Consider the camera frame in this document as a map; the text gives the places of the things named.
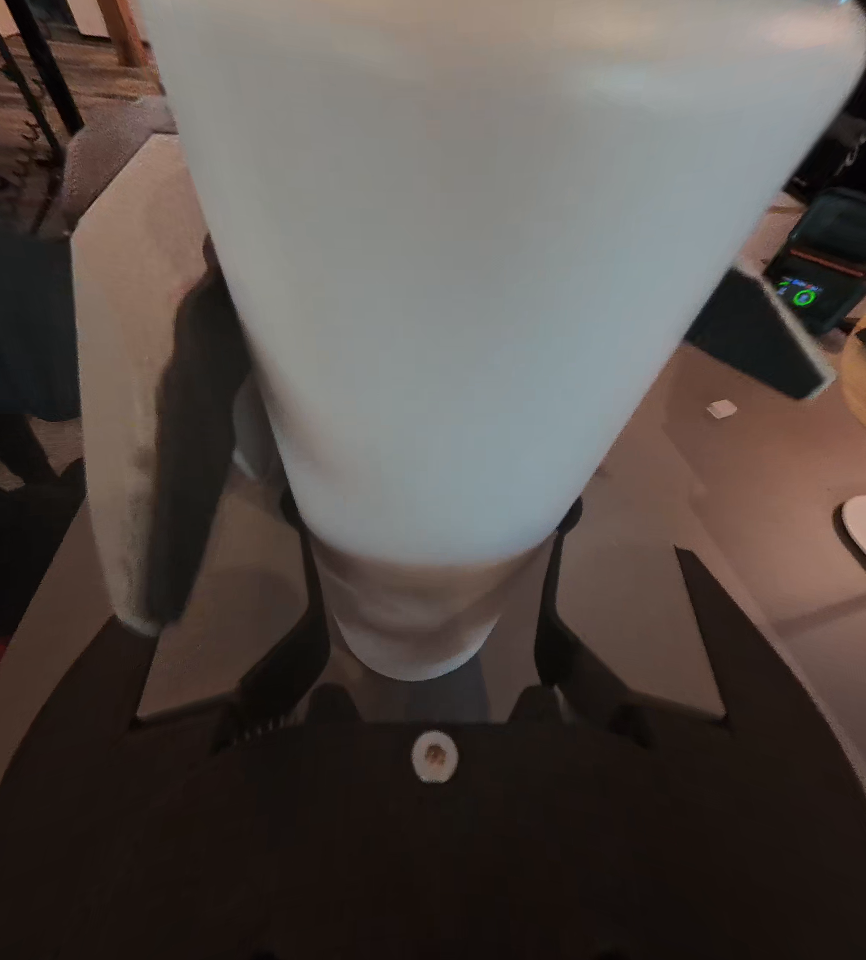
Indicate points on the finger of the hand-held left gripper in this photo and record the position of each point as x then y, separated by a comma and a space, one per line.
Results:
118, 375
755, 337

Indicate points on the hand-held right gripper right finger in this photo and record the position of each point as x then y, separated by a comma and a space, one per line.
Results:
627, 622

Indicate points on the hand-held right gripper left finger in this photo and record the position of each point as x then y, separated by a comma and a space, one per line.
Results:
238, 600

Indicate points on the white bottle with black cap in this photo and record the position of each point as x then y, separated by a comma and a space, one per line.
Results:
478, 300

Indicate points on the small white tag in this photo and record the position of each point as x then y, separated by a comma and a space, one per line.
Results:
722, 409

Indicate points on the person's dark clothing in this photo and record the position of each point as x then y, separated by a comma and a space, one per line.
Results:
5, 322

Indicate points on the black power station with display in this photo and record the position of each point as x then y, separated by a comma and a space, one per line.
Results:
837, 232

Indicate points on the black metal stand legs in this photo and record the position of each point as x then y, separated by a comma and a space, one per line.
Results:
35, 60

